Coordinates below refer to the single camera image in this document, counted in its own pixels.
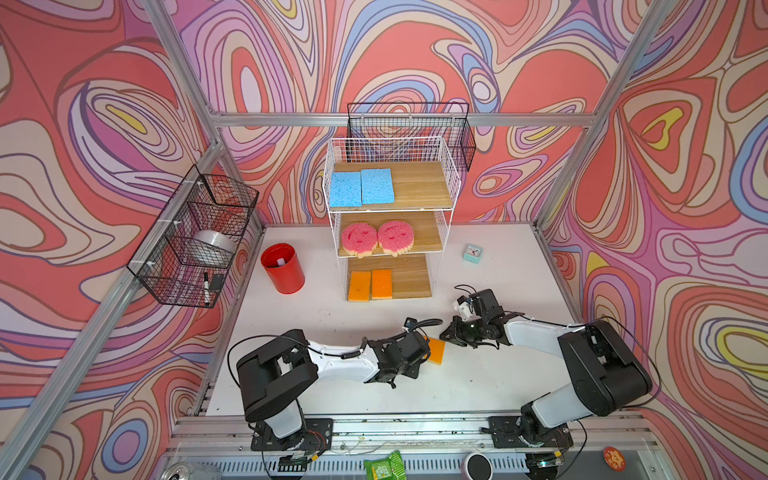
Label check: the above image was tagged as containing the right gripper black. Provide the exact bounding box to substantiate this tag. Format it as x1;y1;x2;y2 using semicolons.
438;317;487;349

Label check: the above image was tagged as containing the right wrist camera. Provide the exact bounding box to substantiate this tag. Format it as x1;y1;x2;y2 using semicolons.
453;295;476;321

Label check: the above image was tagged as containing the silver metal can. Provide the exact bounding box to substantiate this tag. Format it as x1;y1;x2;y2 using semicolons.
160;461;222;480

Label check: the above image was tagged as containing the orange yellow rectangular sponge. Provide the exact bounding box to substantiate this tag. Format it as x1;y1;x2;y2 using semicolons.
347;271;372;302

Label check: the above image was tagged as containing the white wire wooden shelf rack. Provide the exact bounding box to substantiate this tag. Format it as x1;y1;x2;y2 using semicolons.
322;136;461;301

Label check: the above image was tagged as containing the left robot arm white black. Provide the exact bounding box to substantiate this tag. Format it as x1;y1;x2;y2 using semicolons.
227;328;431;440

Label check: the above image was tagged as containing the mint square alarm clock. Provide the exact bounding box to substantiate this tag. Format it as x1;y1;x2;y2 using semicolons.
462;244;484;264

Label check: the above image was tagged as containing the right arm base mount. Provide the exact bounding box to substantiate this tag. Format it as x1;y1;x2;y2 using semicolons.
480;415;574;473

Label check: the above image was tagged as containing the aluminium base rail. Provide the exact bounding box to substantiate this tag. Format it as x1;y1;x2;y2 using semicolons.
150;411;676;479

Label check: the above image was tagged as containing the red cylindrical cup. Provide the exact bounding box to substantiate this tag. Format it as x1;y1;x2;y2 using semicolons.
260;243;305;295

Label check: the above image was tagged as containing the pink smiley scrub sponge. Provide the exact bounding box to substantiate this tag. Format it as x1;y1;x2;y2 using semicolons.
341;222;378;258

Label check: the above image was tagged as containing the green snack packet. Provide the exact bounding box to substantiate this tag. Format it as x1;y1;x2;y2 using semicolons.
363;451;407;480

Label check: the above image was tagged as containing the black marker pen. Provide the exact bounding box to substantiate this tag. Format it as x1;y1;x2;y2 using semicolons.
203;271;211;308

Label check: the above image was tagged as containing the red round sticker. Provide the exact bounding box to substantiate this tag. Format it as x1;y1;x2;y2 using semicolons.
603;446;627;472

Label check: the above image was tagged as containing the black wire basket wall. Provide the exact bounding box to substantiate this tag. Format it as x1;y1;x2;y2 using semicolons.
128;166;259;309
347;99;476;173

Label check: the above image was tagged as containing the black wire basket left wall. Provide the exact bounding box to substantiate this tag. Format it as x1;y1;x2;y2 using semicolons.
128;166;259;309

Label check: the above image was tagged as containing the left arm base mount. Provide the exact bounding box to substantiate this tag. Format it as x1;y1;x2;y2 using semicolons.
248;417;334;479

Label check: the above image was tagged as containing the black white round speaker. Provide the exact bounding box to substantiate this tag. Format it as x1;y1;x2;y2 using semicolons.
460;452;494;480

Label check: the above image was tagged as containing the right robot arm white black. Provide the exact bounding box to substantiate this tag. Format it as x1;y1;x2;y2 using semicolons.
440;289;653;443

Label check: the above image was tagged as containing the yellow pink smiley sponge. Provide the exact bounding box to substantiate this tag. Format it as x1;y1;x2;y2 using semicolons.
377;220;415;257

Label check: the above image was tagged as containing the blue rectangular sponge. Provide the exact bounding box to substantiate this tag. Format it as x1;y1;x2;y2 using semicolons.
361;169;395;205
329;172;362;209

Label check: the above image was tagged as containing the black wire basket back wall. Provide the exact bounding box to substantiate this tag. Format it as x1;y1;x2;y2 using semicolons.
347;99;476;173

